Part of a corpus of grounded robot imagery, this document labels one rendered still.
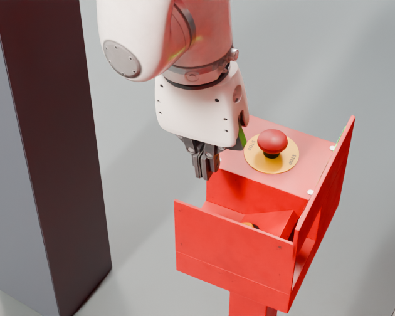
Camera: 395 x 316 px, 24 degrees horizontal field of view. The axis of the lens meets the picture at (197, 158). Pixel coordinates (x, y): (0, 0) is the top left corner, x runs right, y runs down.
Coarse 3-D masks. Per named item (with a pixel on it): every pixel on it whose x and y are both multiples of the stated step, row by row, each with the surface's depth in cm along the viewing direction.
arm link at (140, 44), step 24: (120, 0) 81; (144, 0) 80; (168, 0) 80; (120, 24) 83; (144, 24) 82; (168, 24) 82; (120, 48) 85; (144, 48) 84; (168, 48) 85; (120, 72) 88; (144, 72) 86
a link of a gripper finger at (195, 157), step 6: (180, 138) 108; (198, 144) 108; (204, 144) 109; (198, 150) 108; (192, 156) 110; (198, 156) 108; (192, 162) 110; (198, 162) 109; (198, 168) 110; (198, 174) 110
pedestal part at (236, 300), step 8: (232, 296) 134; (240, 296) 133; (232, 304) 135; (240, 304) 134; (248, 304) 133; (256, 304) 132; (232, 312) 137; (240, 312) 136; (248, 312) 135; (256, 312) 134; (264, 312) 133; (272, 312) 138
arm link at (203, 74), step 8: (232, 48) 97; (224, 56) 95; (232, 56) 96; (216, 64) 95; (224, 64) 96; (168, 72) 96; (176, 72) 95; (184, 72) 95; (192, 72) 95; (200, 72) 95; (208, 72) 95; (216, 72) 95; (176, 80) 96; (184, 80) 96; (192, 80) 95; (200, 80) 95; (208, 80) 96
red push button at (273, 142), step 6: (264, 132) 118; (270, 132) 118; (276, 132) 118; (282, 132) 118; (258, 138) 118; (264, 138) 117; (270, 138) 117; (276, 138) 117; (282, 138) 117; (258, 144) 117; (264, 144) 117; (270, 144) 117; (276, 144) 117; (282, 144) 117; (264, 150) 117; (270, 150) 116; (276, 150) 116; (282, 150) 117; (270, 156) 118; (276, 156) 119
